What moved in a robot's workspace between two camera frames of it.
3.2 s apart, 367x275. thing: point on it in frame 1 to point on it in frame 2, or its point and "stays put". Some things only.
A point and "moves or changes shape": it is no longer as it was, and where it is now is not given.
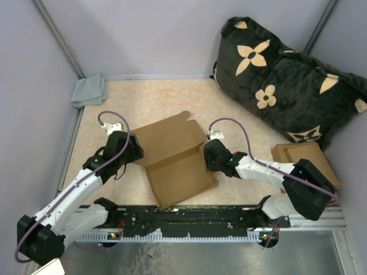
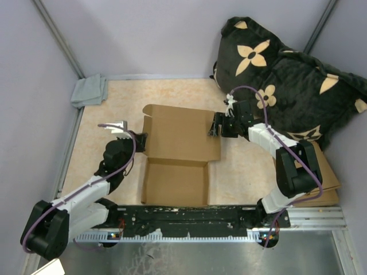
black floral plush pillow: [305, 101] stays put
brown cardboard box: [175, 165] moves or changes shape
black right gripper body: [211, 165] to [231, 126]
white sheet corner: [53, 267] stays put
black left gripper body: [132, 153] stays put
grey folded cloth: [91, 90] stays put
